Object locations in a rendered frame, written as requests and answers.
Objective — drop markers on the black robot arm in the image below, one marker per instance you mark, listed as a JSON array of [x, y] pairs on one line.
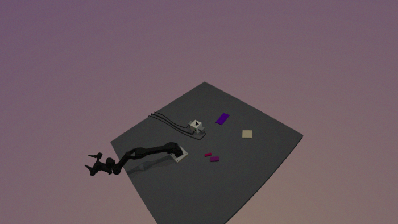
[[140, 152]]

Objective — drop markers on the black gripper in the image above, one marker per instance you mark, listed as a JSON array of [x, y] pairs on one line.
[[98, 156]]

